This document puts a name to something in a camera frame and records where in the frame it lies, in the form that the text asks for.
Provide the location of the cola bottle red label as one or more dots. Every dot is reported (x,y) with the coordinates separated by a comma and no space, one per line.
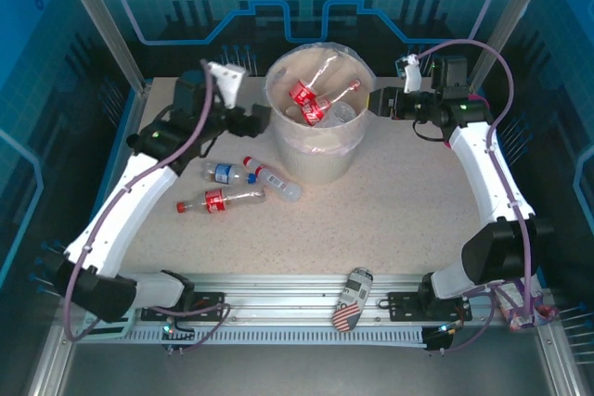
(215,200)

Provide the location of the beige ribbed waste bin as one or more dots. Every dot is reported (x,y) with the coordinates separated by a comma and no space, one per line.
(315,166)

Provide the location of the pink plastic cup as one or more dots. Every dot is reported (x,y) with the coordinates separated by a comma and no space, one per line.
(478,100)

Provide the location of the black connector box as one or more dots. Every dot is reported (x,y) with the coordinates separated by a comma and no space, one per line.
(178,333)
(436,338)

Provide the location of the aluminium side rail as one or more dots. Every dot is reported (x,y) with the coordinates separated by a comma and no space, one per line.
(557,359)
(51,354)

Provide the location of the aluminium frame post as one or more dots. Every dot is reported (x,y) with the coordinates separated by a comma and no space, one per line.
(97,16)
(515,16)

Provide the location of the cola bottle red cap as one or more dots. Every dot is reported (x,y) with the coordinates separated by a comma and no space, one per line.
(316,111)

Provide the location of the purple snack bag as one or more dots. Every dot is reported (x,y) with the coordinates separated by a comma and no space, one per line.
(510,312)

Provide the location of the blue label plastic bottle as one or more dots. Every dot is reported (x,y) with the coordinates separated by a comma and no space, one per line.
(225,172)

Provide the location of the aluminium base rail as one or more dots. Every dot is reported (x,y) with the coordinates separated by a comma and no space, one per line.
(278,294)

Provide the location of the crushed flag print can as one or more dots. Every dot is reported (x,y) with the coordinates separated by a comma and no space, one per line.
(353,298)

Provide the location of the clear plastic bin liner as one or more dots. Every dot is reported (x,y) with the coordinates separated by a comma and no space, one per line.
(297,62)

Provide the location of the white label red cap bottle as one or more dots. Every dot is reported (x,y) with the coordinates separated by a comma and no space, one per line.
(274,179)

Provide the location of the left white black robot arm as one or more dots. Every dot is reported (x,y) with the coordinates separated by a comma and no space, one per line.
(120,215)

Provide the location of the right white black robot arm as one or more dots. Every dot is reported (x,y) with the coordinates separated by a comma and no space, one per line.
(487,169)

